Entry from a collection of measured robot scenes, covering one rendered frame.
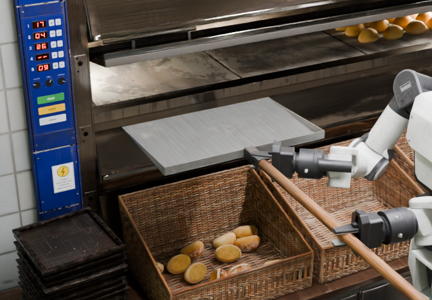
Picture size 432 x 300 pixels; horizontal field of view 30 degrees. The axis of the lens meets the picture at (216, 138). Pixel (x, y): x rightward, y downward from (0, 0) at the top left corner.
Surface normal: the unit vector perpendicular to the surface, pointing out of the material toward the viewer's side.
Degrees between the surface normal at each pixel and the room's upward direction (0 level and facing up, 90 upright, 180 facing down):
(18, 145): 90
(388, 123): 75
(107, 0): 70
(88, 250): 0
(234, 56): 0
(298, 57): 0
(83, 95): 90
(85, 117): 90
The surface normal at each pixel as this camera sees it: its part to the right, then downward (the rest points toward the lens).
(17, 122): 0.45, 0.40
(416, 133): -0.93, 0.18
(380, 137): -0.51, 0.14
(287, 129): 0.00, -0.89
